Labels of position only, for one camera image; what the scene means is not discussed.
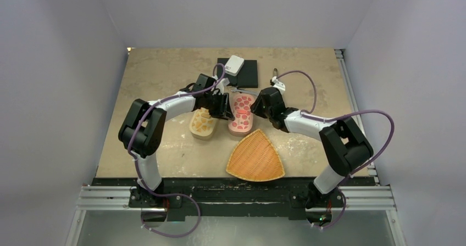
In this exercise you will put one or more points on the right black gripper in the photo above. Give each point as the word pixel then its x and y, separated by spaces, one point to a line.
pixel 256 107

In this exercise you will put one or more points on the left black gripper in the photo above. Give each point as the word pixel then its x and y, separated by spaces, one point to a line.
pixel 223 110

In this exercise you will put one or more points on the beige lunch box lid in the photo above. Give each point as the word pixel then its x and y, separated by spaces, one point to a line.
pixel 202 117

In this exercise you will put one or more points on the pink lunch box lid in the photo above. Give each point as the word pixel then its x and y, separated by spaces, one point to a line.
pixel 241 108

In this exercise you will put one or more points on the beige lunch box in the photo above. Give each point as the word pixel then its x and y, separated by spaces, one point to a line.
pixel 203 132

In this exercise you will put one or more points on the pink lunch box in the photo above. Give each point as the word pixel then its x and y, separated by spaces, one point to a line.
pixel 235 131

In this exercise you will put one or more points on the woven bamboo basket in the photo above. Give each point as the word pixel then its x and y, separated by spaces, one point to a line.
pixel 255 159

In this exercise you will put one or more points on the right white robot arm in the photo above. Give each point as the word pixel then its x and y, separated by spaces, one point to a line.
pixel 345 146

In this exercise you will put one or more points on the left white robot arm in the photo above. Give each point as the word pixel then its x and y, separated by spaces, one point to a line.
pixel 142 129

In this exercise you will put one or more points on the white small box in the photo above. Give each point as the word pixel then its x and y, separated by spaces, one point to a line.
pixel 233 65

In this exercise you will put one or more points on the silver wrench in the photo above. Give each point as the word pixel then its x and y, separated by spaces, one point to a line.
pixel 253 93

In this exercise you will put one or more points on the black foam block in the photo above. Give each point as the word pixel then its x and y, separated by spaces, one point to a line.
pixel 247 75

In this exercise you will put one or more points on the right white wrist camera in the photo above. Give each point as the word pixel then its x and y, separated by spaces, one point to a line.
pixel 275 83

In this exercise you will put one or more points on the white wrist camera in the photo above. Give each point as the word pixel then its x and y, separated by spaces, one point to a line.
pixel 275 83
pixel 222 85

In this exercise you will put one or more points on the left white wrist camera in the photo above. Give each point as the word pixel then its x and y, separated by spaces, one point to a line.
pixel 222 85

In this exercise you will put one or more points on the aluminium rail right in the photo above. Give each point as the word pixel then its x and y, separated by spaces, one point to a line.
pixel 371 170

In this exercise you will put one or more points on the black table front frame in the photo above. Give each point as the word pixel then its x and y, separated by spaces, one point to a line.
pixel 289 197

